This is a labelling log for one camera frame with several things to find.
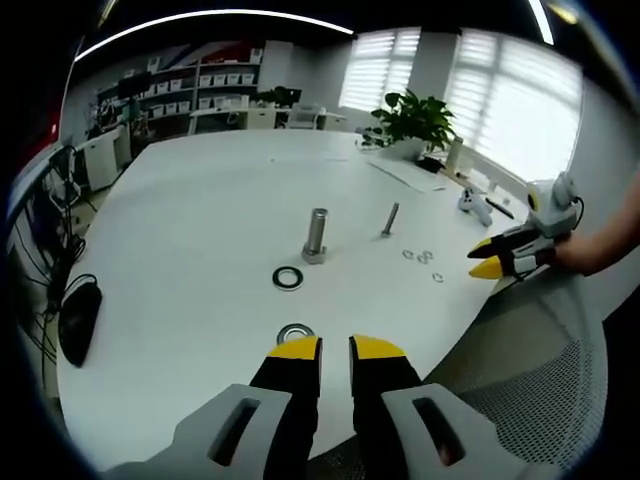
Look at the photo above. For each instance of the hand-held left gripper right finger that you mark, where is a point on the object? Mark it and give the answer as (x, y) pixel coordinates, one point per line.
(400, 415)

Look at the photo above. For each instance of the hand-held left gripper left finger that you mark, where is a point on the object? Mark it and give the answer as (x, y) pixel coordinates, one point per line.
(260, 420)

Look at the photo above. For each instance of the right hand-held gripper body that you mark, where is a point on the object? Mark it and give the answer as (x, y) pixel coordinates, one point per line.
(550, 210)

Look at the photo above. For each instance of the black washer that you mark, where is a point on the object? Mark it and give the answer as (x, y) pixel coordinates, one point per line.
(287, 278)

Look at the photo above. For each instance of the large threaded stud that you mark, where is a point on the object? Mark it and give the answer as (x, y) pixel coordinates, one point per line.
(316, 235)

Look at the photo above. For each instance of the thin threaded bolt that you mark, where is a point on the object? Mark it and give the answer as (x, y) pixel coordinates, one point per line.
(390, 219)

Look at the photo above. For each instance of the black pen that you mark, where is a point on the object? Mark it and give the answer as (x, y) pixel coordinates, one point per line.
(500, 206)

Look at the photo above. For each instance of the white game controller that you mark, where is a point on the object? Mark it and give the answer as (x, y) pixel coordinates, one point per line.
(475, 202)

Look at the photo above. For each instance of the grey mesh chair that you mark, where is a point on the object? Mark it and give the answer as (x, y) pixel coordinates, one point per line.
(530, 360)

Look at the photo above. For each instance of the white bottle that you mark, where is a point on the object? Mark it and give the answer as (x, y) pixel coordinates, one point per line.
(454, 152)

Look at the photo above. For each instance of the potted green plant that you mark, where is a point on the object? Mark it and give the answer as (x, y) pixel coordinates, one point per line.
(417, 122)

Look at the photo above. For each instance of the black computer mouse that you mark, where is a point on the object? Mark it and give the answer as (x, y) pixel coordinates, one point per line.
(79, 322)

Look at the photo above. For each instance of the white side desk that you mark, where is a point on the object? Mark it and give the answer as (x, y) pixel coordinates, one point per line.
(107, 155)

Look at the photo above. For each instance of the storage shelf with white bins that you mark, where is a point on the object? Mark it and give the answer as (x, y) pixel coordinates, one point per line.
(200, 85)

